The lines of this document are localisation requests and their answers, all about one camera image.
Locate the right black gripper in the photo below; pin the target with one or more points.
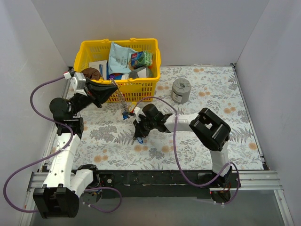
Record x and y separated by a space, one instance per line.
141 124

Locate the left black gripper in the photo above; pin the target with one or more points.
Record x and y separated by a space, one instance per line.
91 93

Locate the blue key tag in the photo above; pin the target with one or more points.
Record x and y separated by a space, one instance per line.
125 115

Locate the yellow key tag top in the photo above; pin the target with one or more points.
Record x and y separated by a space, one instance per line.
132 105

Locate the key with blue white tag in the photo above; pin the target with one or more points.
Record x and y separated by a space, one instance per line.
139 140

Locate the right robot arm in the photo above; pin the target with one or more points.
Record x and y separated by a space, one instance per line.
211 130

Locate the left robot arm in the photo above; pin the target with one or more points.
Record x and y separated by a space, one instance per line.
60 192

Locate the brown round pouch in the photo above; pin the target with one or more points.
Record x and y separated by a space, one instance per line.
91 73

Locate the white blue box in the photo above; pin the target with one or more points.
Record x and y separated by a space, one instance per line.
101 66

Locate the floral table mat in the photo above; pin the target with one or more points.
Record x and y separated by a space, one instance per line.
108 143

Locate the light blue chips bag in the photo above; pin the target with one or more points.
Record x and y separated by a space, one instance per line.
119 58

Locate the yellow plastic shopping basket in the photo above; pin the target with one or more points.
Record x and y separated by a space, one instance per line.
132 90

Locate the blue green sponge pack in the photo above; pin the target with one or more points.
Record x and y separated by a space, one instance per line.
141 59

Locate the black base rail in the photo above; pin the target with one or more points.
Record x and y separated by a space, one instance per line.
161 183

